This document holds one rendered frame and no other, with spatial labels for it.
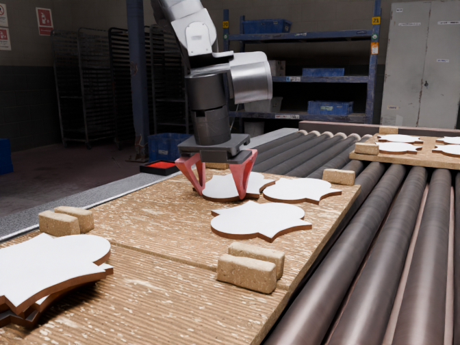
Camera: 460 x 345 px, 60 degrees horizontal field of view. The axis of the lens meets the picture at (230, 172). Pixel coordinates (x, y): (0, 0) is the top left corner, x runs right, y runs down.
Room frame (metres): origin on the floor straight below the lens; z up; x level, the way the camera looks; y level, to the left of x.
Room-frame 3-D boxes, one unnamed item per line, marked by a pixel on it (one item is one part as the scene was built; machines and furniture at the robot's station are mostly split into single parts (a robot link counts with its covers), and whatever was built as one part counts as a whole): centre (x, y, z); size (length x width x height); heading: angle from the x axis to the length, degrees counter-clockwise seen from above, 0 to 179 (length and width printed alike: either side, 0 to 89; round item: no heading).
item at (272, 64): (5.33, -0.50, 1.20); 0.36 x 0.28 x 0.22; 56
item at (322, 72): (5.02, -1.14, 1.14); 0.50 x 0.38 x 0.11; 77
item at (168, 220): (0.61, 0.00, 0.93); 0.41 x 0.35 x 0.02; 153
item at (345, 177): (0.73, -0.21, 0.95); 0.06 x 0.02 x 0.03; 63
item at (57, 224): (0.48, 0.22, 0.95); 0.06 x 0.02 x 0.03; 62
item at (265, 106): (5.32, -0.43, 0.74); 0.44 x 0.36 x 0.20; 55
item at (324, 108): (5.03, -1.27, 0.72); 0.50 x 0.38 x 0.16; 61
